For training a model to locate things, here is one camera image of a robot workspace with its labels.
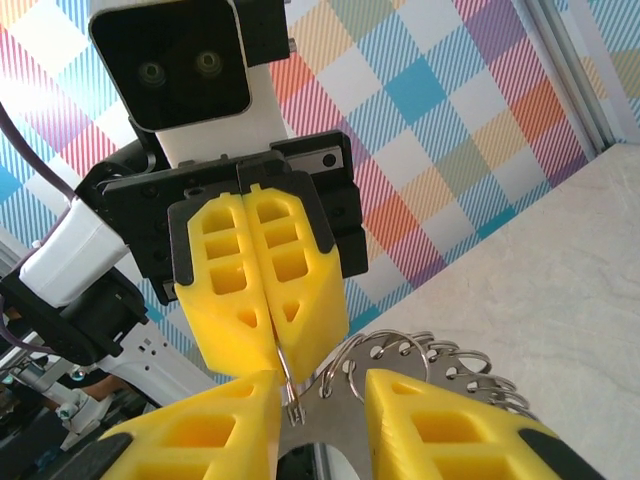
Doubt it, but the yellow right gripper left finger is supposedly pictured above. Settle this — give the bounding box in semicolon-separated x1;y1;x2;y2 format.
62;370;284;480

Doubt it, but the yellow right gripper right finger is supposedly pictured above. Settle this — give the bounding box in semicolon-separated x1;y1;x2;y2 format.
364;369;609;480

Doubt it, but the metal plate with split rings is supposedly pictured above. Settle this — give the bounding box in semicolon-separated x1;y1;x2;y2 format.
277;329;541;480

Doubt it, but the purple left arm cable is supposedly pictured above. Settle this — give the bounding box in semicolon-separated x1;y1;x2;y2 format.
0;99;76;201

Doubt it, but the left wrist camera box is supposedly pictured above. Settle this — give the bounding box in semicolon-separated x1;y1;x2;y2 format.
88;0;253;134

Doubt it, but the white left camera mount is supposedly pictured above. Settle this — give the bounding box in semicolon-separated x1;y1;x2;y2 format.
154;64;291;169

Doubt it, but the aluminium frame post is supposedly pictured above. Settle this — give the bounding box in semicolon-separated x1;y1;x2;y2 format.
519;0;640;156

